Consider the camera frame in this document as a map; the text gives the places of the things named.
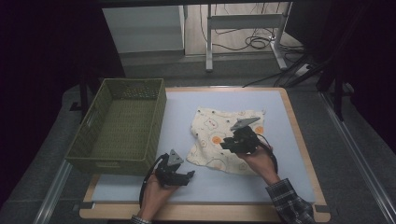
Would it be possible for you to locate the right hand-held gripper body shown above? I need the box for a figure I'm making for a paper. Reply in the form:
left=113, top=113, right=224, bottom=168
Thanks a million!
left=230, top=117, right=262, bottom=155

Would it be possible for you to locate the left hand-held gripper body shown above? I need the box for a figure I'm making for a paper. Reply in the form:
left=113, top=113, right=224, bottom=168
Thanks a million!
left=154, top=148, right=189, bottom=188

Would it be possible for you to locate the cream patterned cloth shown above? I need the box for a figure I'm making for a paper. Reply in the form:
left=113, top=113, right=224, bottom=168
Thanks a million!
left=186, top=106, right=266, bottom=176

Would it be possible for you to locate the green woven basket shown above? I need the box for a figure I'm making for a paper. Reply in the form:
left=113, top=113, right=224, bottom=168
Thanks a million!
left=64, top=77, right=168, bottom=176

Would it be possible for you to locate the person's right hand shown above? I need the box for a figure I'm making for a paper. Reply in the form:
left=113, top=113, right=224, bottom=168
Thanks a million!
left=235, top=145, right=281, bottom=187

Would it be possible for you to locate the person's left hand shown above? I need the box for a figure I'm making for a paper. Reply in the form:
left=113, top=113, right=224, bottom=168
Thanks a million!
left=137, top=173, right=178, bottom=220

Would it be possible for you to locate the white power strip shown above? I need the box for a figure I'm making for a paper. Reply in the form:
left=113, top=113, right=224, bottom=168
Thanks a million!
left=294, top=63, right=312, bottom=77

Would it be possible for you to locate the black metal stand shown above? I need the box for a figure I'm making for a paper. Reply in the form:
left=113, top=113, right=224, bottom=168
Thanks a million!
left=69, top=73, right=104, bottom=124
left=316, top=55, right=356, bottom=122

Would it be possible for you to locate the white cabinet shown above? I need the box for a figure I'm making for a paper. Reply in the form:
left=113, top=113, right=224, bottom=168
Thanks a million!
left=102, top=5, right=186, bottom=54

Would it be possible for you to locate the right hand-held gripper black cable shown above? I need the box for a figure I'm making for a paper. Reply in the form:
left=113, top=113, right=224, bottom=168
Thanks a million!
left=256, top=133, right=279, bottom=175

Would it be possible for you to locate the coiled black floor cable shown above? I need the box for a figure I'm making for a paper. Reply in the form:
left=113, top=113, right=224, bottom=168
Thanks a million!
left=245, top=35, right=276, bottom=50

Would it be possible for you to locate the aluminium floor rail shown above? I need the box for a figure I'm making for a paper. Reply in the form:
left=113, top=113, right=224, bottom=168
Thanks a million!
left=319, top=92, right=396, bottom=217
left=33, top=160, right=73, bottom=224

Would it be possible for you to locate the white metal desk frame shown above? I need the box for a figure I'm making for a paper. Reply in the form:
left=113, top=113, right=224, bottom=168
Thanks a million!
left=205, top=2, right=294, bottom=73

